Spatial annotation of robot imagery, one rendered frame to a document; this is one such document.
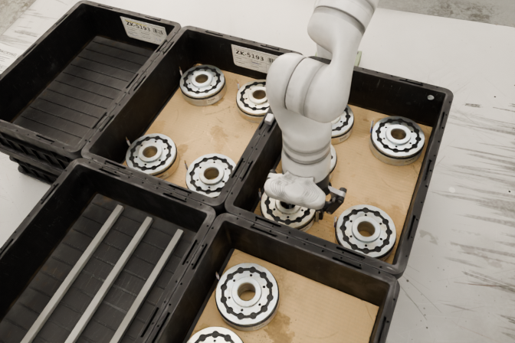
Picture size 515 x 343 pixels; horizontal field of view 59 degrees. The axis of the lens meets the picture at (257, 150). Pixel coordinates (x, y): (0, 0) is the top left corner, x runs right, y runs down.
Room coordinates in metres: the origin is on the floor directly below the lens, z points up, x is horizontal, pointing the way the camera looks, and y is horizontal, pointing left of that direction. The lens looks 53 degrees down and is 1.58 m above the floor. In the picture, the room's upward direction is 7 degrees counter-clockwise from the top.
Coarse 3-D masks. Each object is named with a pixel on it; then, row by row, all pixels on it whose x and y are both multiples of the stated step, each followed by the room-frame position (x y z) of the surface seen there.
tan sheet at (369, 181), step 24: (360, 120) 0.61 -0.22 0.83; (336, 144) 0.55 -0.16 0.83; (360, 144) 0.54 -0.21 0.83; (336, 168) 0.49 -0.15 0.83; (360, 168) 0.49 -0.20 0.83; (384, 168) 0.48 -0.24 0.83; (408, 168) 0.47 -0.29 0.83; (360, 192) 0.43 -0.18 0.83; (384, 192) 0.43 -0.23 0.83; (408, 192) 0.42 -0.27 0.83; (336, 216) 0.39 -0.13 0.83
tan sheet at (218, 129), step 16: (240, 80) 0.77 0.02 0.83; (176, 96) 0.74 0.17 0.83; (224, 96) 0.72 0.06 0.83; (176, 112) 0.69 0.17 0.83; (192, 112) 0.69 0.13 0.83; (208, 112) 0.68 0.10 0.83; (224, 112) 0.68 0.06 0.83; (160, 128) 0.65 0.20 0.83; (176, 128) 0.65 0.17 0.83; (192, 128) 0.64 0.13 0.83; (208, 128) 0.64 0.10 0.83; (224, 128) 0.63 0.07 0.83; (240, 128) 0.63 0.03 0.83; (256, 128) 0.62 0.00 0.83; (176, 144) 0.60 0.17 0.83; (192, 144) 0.60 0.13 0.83; (208, 144) 0.59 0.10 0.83; (224, 144) 0.59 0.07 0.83; (240, 144) 0.58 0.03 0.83; (192, 160) 0.56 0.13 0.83; (176, 176) 0.52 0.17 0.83
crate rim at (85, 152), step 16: (208, 32) 0.83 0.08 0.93; (272, 48) 0.75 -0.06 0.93; (144, 80) 0.70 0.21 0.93; (128, 96) 0.66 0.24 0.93; (112, 112) 0.62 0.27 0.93; (272, 112) 0.57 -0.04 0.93; (256, 144) 0.50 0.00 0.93; (96, 160) 0.51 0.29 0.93; (240, 160) 0.47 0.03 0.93; (144, 176) 0.46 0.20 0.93; (176, 192) 0.42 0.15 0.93; (192, 192) 0.41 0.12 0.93; (224, 192) 0.41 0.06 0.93; (224, 208) 0.39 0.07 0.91
